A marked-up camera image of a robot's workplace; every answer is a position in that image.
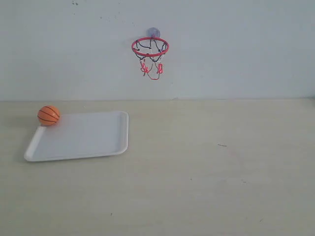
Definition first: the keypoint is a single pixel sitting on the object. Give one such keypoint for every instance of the small orange basketball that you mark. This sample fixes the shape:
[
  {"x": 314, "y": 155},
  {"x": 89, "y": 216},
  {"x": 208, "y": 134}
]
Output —
[{"x": 48, "y": 115}]

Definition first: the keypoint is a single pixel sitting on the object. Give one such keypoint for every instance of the red mini basketball hoop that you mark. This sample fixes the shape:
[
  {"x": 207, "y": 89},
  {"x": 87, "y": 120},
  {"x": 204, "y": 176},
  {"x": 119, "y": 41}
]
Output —
[{"x": 150, "y": 51}]

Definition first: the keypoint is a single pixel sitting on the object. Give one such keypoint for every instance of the white rectangular tray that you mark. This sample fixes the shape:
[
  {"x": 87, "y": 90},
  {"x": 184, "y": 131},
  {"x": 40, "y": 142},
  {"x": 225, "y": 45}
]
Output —
[{"x": 76, "y": 136}]

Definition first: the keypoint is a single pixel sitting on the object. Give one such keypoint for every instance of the clear suction cup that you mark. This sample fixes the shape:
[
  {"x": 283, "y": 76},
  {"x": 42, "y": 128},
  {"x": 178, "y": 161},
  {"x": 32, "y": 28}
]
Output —
[{"x": 153, "y": 32}]

